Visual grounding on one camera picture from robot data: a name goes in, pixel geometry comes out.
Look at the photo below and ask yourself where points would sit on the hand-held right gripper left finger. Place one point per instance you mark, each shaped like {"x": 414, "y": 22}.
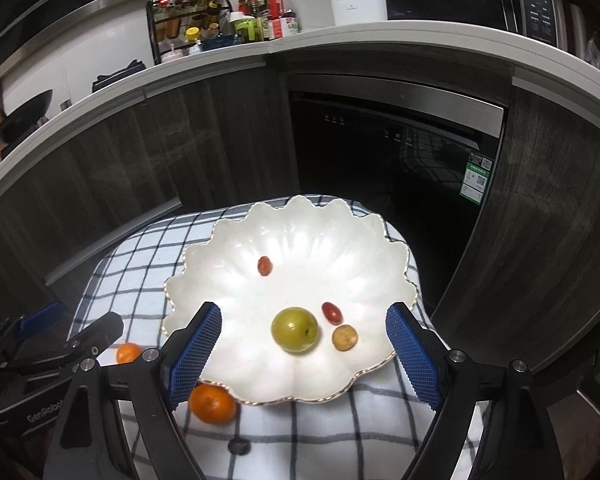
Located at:
{"x": 195, "y": 355}

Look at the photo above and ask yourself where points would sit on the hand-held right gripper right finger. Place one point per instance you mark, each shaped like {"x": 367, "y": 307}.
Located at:
{"x": 412, "y": 355}

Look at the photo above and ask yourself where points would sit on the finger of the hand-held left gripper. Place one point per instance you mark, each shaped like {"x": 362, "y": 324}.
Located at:
{"x": 42, "y": 321}
{"x": 97, "y": 332}

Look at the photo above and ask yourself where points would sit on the small orange tangerine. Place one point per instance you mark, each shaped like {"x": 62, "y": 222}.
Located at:
{"x": 128, "y": 354}

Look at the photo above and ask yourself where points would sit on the large orange tangerine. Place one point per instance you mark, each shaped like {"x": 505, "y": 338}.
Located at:
{"x": 212, "y": 404}

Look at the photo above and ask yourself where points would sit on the small brown longan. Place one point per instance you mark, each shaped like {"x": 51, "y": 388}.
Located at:
{"x": 344, "y": 338}

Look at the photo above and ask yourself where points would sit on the red cherry tomato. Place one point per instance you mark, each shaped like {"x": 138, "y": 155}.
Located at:
{"x": 331, "y": 311}

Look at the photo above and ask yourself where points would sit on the dark purple plum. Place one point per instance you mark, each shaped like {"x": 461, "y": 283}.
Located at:
{"x": 239, "y": 446}

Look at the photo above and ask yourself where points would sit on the small red grape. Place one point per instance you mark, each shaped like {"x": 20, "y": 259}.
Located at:
{"x": 264, "y": 265}

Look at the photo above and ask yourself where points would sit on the white scalloped ceramic bowl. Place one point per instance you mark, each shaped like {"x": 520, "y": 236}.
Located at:
{"x": 300, "y": 240}

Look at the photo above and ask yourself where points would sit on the black and white checked cloth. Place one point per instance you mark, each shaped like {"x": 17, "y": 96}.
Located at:
{"x": 320, "y": 440}

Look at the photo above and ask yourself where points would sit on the dark wood kitchen cabinets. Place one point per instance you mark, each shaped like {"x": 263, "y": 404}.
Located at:
{"x": 155, "y": 160}

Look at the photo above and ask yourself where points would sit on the black built-in dishwasher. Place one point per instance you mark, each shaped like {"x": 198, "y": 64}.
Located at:
{"x": 380, "y": 160}

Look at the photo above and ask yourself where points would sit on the black wok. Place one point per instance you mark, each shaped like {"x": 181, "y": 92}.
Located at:
{"x": 27, "y": 117}

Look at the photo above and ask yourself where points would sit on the black and steel range hood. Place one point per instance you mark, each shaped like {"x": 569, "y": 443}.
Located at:
{"x": 55, "y": 25}

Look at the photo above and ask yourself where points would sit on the cluster of condiment bottles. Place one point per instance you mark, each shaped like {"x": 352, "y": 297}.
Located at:
{"x": 275, "y": 15}

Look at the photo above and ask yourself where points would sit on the white rice cooker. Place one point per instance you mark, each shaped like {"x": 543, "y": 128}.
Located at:
{"x": 357, "y": 7}

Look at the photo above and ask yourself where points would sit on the white boards beside microwave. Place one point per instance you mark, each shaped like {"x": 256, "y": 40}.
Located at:
{"x": 574, "y": 25}

